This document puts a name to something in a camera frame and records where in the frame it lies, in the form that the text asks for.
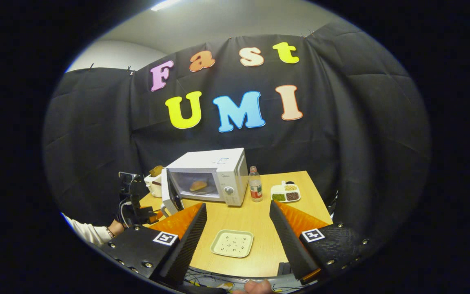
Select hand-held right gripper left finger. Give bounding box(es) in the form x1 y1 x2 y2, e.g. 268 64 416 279
98 202 208 286

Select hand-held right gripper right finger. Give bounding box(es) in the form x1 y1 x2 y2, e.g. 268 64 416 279
269 200 382 284

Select white microwave oven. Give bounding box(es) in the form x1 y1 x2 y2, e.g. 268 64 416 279
161 148 249 217

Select white toaster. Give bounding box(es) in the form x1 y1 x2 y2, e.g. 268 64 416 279
144 175 163 198

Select pale green tray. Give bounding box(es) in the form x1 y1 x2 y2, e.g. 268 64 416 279
211 229 254 258

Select white divided plate with beans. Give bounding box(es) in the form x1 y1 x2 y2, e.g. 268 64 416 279
270 181 301 203

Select clear bottle with red label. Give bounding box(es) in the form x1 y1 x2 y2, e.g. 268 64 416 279
248 166 263 203

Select black backdrop cloth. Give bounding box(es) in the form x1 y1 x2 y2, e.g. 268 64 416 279
42 20 431 245

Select tangled cables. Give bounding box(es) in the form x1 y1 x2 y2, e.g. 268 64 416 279
184 267 237 291

